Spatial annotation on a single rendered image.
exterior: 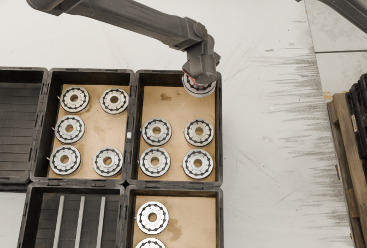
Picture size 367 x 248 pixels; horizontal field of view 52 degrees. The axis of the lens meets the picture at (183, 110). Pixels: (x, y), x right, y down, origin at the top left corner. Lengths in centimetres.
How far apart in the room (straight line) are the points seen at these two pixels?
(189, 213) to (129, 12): 72
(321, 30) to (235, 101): 127
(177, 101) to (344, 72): 143
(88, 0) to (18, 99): 85
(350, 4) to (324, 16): 195
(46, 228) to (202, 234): 50
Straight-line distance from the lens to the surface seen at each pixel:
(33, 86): 152
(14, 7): 191
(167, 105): 137
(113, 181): 121
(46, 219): 135
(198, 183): 119
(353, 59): 264
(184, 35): 91
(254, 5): 179
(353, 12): 83
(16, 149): 144
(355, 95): 221
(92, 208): 131
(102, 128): 137
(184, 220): 127
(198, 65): 95
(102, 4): 75
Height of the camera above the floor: 209
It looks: 68 degrees down
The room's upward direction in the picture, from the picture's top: straight up
